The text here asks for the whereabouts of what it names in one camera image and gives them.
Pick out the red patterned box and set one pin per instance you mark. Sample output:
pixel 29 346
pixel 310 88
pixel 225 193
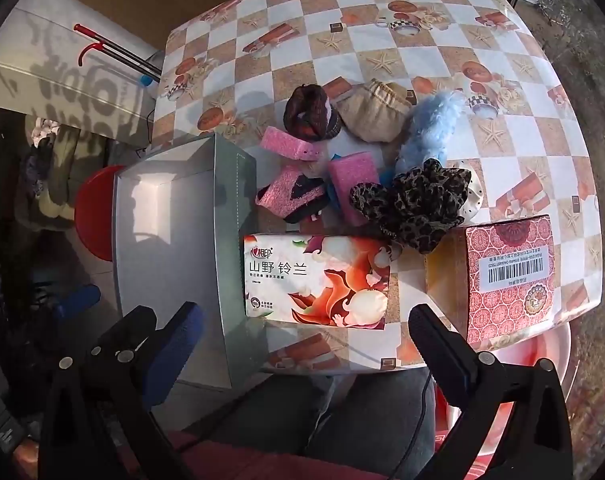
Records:
pixel 512 280

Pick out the checkered printed tablecloth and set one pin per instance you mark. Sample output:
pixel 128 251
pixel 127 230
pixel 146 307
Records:
pixel 432 35

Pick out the white polka dot scrunchie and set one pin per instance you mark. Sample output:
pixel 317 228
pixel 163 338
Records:
pixel 473 190

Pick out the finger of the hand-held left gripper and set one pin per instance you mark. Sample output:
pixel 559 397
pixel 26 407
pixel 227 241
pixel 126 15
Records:
pixel 77 302

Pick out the thick pink sponge block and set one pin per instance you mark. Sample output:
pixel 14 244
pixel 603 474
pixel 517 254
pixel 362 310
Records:
pixel 355 185

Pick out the leopard print scrunchie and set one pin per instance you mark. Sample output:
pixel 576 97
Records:
pixel 412 205

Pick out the grey cardboard box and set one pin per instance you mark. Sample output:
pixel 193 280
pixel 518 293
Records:
pixel 167 240

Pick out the floral tissue box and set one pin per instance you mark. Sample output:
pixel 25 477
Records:
pixel 322 285

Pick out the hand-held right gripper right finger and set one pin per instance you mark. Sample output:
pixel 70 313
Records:
pixel 445 347

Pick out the thin pink sponge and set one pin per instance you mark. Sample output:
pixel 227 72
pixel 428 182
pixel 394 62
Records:
pixel 287 144

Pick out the beige fabric pouch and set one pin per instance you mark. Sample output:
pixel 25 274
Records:
pixel 372 110

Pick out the dark red knitted scrunchie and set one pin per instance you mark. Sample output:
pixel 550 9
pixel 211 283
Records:
pixel 310 112

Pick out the blue fluffy scrunchie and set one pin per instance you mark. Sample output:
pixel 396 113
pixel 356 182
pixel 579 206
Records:
pixel 430 125

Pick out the pink plastic basin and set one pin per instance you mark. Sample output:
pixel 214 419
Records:
pixel 532 350

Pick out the pink sponge with black cloth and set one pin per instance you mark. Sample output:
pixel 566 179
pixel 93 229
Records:
pixel 287 192

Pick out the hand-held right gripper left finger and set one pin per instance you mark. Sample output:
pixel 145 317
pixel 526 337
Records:
pixel 180 345

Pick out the red plastic stool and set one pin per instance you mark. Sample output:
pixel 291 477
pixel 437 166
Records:
pixel 95 215

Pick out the person's jeans leg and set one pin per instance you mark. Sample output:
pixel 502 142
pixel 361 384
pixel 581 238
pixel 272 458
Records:
pixel 302 420

